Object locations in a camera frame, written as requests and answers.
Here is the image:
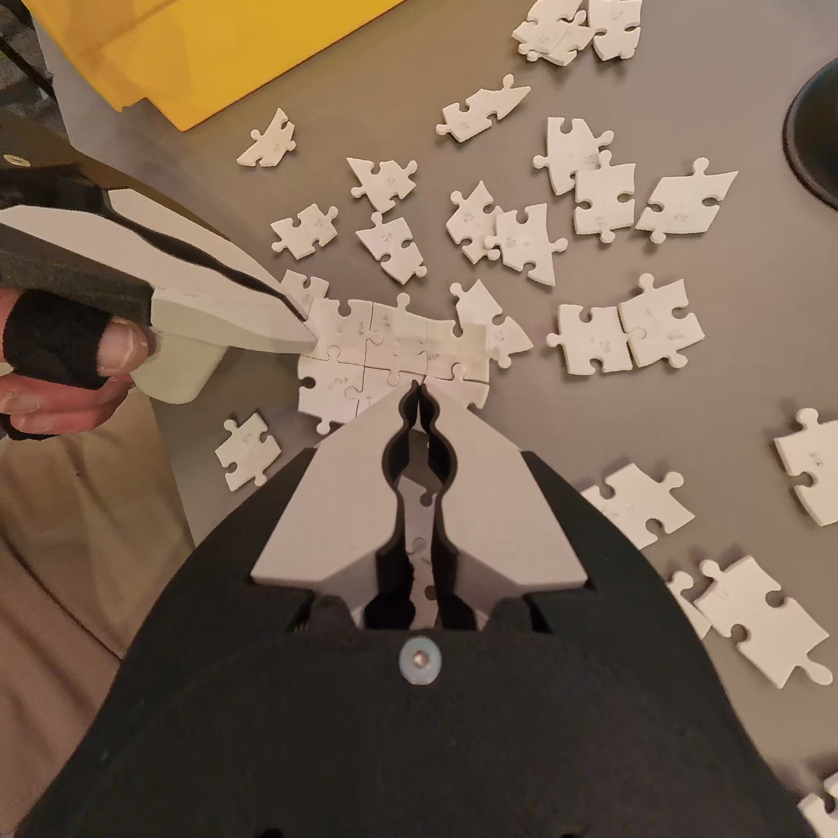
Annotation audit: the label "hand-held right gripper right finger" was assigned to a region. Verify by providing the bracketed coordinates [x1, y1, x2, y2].
[420, 385, 588, 629]

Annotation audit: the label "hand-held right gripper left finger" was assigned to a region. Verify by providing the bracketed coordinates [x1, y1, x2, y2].
[250, 381, 418, 628]

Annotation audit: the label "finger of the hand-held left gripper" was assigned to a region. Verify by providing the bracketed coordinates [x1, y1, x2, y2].
[0, 206, 317, 352]
[105, 186, 309, 323]

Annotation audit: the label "joined puzzle ball section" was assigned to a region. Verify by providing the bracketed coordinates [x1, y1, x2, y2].
[296, 293, 492, 436]

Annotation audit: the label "white puzzle pieces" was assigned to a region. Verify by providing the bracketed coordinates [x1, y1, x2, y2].
[216, 0, 838, 838]

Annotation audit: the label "black puzzle ball stand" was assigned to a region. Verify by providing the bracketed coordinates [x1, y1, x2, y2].
[783, 55, 838, 213]

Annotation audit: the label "person's left hand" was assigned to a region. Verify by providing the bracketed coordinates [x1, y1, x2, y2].
[0, 288, 158, 441]

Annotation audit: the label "yellow plastic bin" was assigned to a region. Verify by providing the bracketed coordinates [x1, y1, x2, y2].
[23, 0, 407, 132]

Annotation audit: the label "person's tan trousers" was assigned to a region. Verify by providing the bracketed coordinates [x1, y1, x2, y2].
[0, 386, 197, 838]

